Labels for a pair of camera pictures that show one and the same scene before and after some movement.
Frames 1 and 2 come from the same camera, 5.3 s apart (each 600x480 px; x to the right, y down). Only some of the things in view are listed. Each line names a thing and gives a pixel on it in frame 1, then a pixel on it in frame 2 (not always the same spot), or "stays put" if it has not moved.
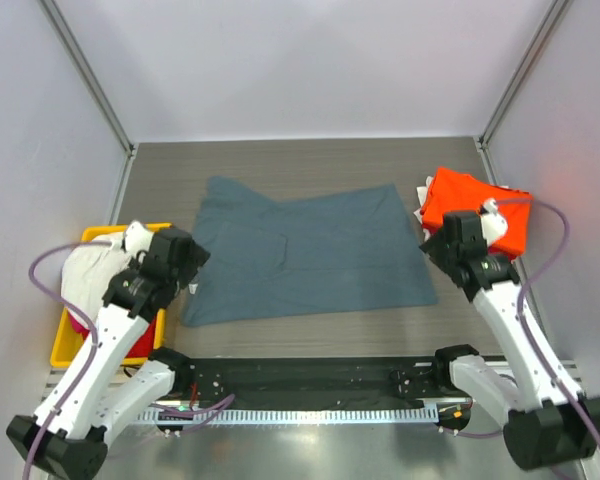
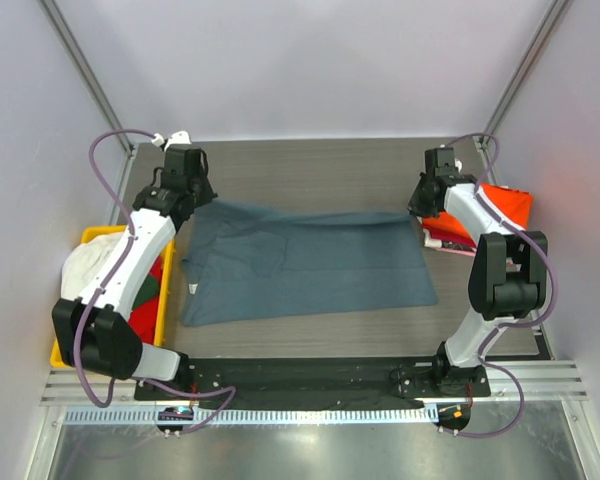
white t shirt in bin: x=88 y=273 stays put
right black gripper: x=432 y=243 → x=419 y=201
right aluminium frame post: x=530 y=56 stays put
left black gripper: x=197 y=257 → x=208 y=193
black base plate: x=317 y=382 stays put
